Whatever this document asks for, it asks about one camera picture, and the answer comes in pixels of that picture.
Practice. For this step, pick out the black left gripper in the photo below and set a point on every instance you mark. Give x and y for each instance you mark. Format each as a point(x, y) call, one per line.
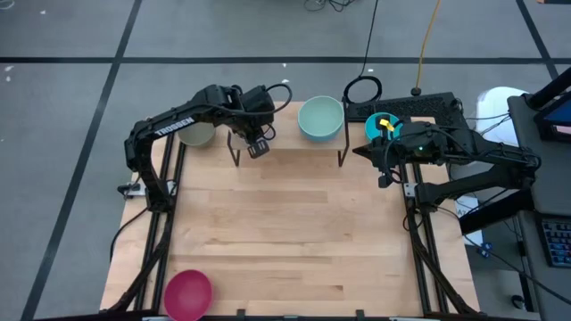
point(254, 107)

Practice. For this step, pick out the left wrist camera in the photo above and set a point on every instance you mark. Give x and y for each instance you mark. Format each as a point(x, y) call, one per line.
point(259, 149)

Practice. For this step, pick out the black perforated box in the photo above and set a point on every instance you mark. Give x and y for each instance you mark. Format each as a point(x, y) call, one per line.
point(419, 107)

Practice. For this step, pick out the grey bowl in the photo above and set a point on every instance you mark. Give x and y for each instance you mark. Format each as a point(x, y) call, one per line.
point(198, 136)

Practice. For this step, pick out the black diagonal beam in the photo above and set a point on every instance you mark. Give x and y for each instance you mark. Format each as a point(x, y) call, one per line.
point(495, 211)

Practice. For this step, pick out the black keyboard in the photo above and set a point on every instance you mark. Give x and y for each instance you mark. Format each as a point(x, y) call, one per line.
point(557, 243)

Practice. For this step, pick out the black monitor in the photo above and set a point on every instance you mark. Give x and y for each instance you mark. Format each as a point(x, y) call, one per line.
point(560, 116)

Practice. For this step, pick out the yellow tag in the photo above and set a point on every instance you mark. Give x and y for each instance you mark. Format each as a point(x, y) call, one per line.
point(387, 125)

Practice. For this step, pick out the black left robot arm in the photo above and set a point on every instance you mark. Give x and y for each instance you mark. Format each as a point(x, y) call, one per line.
point(171, 126)

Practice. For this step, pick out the magenta bowl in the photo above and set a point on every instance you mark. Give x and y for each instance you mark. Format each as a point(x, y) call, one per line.
point(187, 294)

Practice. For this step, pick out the black pole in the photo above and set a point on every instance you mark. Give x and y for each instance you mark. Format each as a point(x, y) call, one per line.
point(551, 89)

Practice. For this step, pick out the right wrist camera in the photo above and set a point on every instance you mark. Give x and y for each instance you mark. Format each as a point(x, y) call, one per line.
point(385, 181)

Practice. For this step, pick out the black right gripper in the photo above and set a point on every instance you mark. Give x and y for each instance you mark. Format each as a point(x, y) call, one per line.
point(410, 147)

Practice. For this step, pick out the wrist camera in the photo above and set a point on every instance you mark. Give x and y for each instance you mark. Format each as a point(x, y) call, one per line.
point(385, 181)
point(259, 149)

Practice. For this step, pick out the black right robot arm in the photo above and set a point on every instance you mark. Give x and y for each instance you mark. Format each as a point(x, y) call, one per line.
point(473, 183)

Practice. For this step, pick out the white round object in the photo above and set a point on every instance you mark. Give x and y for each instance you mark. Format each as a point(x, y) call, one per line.
point(495, 111)

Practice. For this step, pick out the teal bowl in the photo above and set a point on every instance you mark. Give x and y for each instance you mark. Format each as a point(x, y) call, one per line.
point(371, 129)

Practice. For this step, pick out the black aluminium table frame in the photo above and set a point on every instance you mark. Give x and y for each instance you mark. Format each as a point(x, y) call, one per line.
point(312, 319)

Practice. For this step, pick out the mint green bowl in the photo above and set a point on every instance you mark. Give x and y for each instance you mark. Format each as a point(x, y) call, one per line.
point(321, 116)

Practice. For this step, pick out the grey desk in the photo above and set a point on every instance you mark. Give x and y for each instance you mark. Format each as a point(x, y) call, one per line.
point(548, 178)

